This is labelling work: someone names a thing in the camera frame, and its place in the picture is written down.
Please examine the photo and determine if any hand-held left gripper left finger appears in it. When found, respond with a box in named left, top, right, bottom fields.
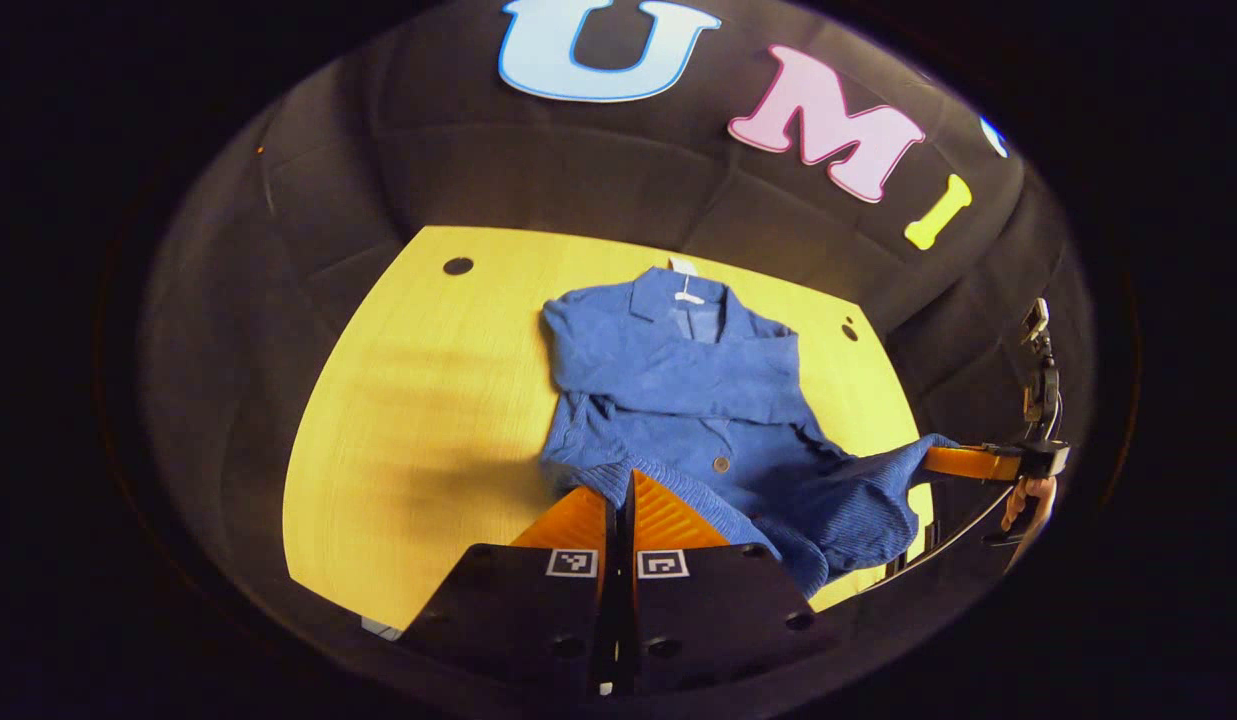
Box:
left=403, top=487, right=619, bottom=696

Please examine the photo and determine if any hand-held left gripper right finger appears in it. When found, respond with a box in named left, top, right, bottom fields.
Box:
left=620, top=470, right=817, bottom=696

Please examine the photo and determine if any blue button shirt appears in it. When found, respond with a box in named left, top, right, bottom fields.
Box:
left=538, top=265, right=959, bottom=601

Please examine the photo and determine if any black backdrop cloth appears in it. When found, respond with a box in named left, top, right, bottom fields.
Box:
left=138, top=0, right=1099, bottom=691

